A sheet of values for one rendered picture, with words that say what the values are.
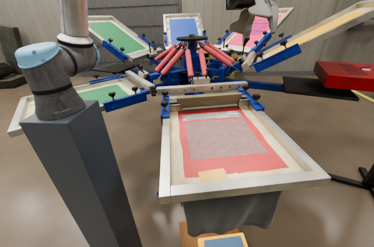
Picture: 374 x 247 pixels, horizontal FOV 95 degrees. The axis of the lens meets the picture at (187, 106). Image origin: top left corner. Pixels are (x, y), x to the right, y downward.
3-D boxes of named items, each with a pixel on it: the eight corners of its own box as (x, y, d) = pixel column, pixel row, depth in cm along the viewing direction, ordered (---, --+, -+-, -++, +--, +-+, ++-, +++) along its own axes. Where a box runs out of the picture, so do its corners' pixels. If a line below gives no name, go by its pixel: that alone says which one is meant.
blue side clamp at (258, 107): (262, 117, 103) (264, 107, 100) (254, 118, 103) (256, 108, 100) (243, 97, 130) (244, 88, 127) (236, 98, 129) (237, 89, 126)
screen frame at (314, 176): (328, 185, 60) (331, 177, 58) (160, 204, 56) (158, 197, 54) (241, 95, 130) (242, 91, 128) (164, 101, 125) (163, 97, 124)
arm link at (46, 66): (20, 90, 56) (-2, 47, 50) (57, 77, 67) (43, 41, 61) (49, 92, 53) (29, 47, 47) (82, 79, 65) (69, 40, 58)
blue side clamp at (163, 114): (170, 125, 99) (169, 114, 96) (161, 126, 99) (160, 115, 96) (170, 103, 126) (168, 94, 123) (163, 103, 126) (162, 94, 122)
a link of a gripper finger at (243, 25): (225, 42, 52) (231, 8, 45) (244, 40, 52) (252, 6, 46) (228, 46, 50) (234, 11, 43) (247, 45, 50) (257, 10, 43)
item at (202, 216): (272, 230, 87) (293, 168, 67) (183, 241, 84) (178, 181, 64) (269, 223, 90) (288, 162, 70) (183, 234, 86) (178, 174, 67)
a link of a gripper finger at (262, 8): (251, 34, 35) (240, 5, 39) (279, 33, 36) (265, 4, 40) (257, 21, 32) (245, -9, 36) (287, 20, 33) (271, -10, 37)
